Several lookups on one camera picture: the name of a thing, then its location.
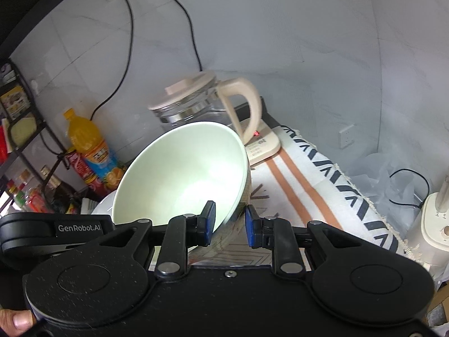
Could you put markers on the cream white appliance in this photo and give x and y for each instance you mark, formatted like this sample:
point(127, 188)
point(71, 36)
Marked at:
point(431, 224)

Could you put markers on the dark ribbed cabinet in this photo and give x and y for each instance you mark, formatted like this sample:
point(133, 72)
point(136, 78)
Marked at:
point(21, 7)

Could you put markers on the pale green bowl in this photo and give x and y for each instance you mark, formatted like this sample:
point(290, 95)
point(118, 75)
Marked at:
point(182, 168)

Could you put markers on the dark glass bottle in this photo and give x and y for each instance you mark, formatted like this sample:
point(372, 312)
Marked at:
point(61, 193)

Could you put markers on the yellow printed packet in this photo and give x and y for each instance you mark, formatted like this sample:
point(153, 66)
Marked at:
point(14, 100)

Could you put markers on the red snack packet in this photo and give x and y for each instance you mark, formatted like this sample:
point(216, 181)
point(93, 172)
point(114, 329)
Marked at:
point(38, 202)

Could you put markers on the person's left hand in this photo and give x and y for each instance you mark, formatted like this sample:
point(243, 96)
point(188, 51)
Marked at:
point(21, 319)

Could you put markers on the clear plastic sheet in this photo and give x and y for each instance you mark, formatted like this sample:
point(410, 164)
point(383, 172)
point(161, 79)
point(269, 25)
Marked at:
point(371, 172)

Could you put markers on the cream kettle base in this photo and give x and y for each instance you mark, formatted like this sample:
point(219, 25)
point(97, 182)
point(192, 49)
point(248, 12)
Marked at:
point(263, 147)

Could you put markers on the orange juice bottle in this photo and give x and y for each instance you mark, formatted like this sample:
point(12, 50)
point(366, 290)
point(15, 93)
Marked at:
point(87, 140)

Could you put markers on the red soda can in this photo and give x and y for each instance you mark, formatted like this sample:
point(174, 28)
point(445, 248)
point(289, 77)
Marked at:
point(82, 172)

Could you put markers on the black metal rack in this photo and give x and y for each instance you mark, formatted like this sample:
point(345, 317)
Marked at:
point(44, 123)

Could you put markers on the small white wall socket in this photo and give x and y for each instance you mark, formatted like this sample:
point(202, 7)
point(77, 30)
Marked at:
point(346, 136)

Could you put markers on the pale yellow packet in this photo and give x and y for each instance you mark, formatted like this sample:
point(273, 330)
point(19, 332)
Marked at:
point(22, 130)

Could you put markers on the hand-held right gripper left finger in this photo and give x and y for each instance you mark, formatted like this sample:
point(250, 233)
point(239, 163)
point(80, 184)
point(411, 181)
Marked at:
point(209, 223)

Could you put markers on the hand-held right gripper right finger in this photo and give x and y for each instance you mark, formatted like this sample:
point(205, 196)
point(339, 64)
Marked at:
point(250, 226)

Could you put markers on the patterned table cloth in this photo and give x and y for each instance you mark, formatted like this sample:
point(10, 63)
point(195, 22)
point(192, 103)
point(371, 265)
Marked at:
point(298, 189)

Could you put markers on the cardboard box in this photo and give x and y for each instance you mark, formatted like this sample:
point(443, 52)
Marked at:
point(438, 305)

